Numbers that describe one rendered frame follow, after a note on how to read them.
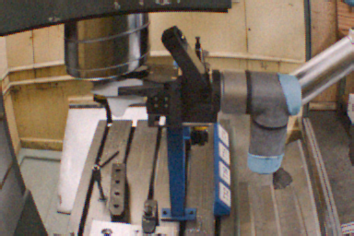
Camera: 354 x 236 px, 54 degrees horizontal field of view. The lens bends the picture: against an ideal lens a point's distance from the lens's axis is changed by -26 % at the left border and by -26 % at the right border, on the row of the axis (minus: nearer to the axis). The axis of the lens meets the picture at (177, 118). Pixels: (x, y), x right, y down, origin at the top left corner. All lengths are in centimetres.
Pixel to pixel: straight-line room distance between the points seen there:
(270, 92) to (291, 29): 109
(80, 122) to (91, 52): 128
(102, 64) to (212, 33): 115
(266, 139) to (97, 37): 34
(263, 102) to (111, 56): 26
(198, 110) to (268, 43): 109
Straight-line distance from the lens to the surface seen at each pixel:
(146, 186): 137
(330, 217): 142
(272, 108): 73
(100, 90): 72
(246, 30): 178
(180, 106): 73
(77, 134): 189
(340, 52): 86
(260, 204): 156
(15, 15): 64
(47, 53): 192
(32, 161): 216
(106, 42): 65
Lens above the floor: 174
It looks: 29 degrees down
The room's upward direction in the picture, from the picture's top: 2 degrees counter-clockwise
